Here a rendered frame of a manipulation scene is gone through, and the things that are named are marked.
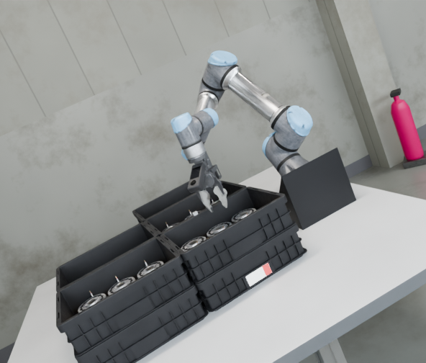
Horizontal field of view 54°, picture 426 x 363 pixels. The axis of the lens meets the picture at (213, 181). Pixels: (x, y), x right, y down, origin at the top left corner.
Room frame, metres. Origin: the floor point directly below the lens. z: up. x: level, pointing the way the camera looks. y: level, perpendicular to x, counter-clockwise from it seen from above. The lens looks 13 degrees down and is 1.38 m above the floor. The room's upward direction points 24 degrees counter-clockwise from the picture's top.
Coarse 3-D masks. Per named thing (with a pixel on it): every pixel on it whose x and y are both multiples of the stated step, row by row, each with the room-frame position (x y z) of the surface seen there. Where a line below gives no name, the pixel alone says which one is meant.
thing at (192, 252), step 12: (240, 192) 1.56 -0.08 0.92; (264, 192) 1.42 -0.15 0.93; (276, 192) 1.36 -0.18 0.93; (216, 204) 1.53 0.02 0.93; (276, 204) 1.29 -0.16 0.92; (252, 216) 1.26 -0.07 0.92; (228, 228) 1.23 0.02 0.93; (240, 228) 1.24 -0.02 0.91; (168, 240) 1.37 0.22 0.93; (216, 240) 1.22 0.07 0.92; (180, 252) 1.21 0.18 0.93; (192, 252) 1.19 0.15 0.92
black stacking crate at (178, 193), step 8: (176, 192) 2.10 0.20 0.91; (184, 192) 2.11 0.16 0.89; (192, 192) 2.12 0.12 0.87; (160, 200) 2.08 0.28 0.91; (168, 200) 2.09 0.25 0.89; (176, 200) 2.10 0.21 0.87; (144, 208) 2.05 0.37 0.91; (152, 208) 2.06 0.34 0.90; (160, 208) 2.07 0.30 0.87; (144, 216) 2.04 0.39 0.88
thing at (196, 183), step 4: (196, 164) 1.45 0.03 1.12; (200, 164) 1.43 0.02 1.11; (204, 164) 1.44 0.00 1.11; (192, 168) 1.44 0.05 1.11; (196, 168) 1.43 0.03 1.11; (200, 168) 1.42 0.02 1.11; (204, 168) 1.43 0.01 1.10; (192, 172) 1.42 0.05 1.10; (196, 172) 1.41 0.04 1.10; (200, 172) 1.40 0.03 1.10; (204, 172) 1.42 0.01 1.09; (192, 176) 1.41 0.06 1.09; (196, 176) 1.39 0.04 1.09; (200, 176) 1.38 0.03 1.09; (192, 180) 1.39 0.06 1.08; (196, 180) 1.38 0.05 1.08; (200, 180) 1.37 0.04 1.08; (192, 184) 1.37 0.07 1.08; (196, 184) 1.36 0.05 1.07; (200, 184) 1.36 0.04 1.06; (188, 188) 1.37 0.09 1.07; (192, 188) 1.36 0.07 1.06; (196, 188) 1.36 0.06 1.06; (200, 188) 1.36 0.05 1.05
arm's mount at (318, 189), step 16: (320, 160) 1.53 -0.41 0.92; (336, 160) 1.55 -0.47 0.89; (288, 176) 1.50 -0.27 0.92; (304, 176) 1.52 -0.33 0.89; (320, 176) 1.53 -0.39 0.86; (336, 176) 1.54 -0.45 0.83; (288, 192) 1.50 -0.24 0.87; (304, 192) 1.51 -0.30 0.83; (320, 192) 1.52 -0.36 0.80; (336, 192) 1.54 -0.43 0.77; (352, 192) 1.55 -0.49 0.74; (288, 208) 1.56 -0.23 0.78; (304, 208) 1.51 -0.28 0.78; (320, 208) 1.52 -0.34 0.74; (336, 208) 1.53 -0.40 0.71; (304, 224) 1.50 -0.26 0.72
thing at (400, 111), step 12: (396, 96) 3.34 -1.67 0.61; (396, 108) 3.32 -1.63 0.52; (408, 108) 3.30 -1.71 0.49; (396, 120) 3.33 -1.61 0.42; (408, 120) 3.29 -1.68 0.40; (408, 132) 3.29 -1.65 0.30; (408, 144) 3.31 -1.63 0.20; (420, 144) 3.31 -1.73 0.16; (408, 156) 3.33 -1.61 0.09; (420, 156) 3.29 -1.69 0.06; (408, 168) 3.32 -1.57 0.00
